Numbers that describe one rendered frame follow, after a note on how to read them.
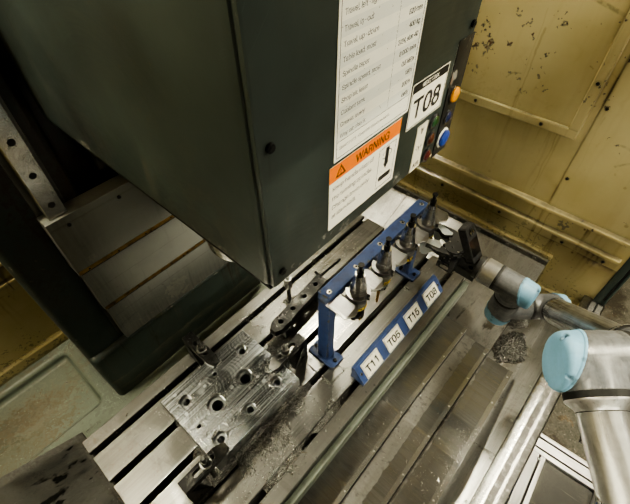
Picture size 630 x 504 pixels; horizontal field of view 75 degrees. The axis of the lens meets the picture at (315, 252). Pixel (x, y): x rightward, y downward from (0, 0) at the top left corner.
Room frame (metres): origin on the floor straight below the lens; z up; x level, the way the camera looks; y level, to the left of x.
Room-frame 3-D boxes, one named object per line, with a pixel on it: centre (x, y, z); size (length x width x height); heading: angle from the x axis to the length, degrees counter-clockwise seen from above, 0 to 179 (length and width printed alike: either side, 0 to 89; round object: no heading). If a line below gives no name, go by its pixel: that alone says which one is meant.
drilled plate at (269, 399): (0.45, 0.23, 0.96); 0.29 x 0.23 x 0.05; 138
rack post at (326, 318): (0.60, -0.03, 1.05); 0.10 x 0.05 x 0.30; 48
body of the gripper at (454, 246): (0.77, -0.42, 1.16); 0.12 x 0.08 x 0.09; 48
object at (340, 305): (0.57, -0.07, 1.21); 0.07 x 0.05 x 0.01; 48
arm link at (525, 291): (0.66, -0.54, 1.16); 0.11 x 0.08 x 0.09; 48
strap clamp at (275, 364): (0.56, 0.08, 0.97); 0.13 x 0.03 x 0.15; 138
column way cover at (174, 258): (0.84, 0.46, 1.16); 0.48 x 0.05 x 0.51; 138
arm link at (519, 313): (0.67, -0.56, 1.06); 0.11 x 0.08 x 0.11; 89
